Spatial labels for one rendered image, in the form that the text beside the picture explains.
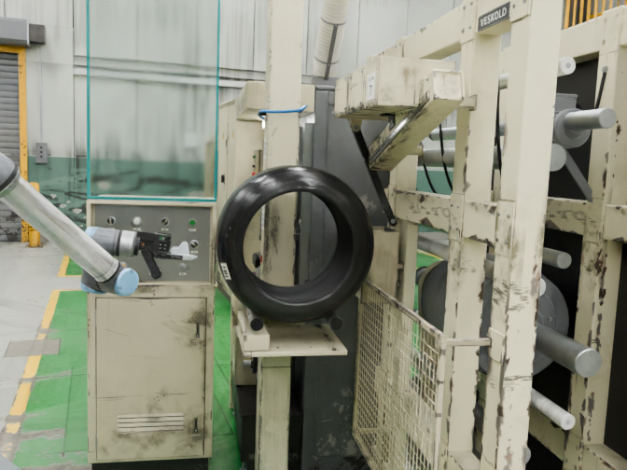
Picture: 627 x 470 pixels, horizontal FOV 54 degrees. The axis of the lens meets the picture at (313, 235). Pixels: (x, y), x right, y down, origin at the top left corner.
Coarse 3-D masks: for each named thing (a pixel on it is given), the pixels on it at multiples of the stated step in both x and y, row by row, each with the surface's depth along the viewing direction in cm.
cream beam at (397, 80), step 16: (368, 64) 196; (384, 64) 184; (400, 64) 185; (416, 64) 186; (432, 64) 186; (448, 64) 187; (352, 80) 215; (384, 80) 184; (400, 80) 185; (416, 80) 186; (336, 96) 240; (352, 96) 214; (384, 96) 185; (400, 96) 186; (416, 96) 186; (336, 112) 239; (352, 112) 216; (368, 112) 211; (384, 112) 209; (400, 112) 204
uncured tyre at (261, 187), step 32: (256, 192) 206; (288, 192) 207; (320, 192) 210; (352, 192) 215; (224, 224) 209; (352, 224) 213; (224, 256) 209; (352, 256) 239; (256, 288) 210; (288, 288) 239; (320, 288) 241; (352, 288) 216; (288, 320) 216
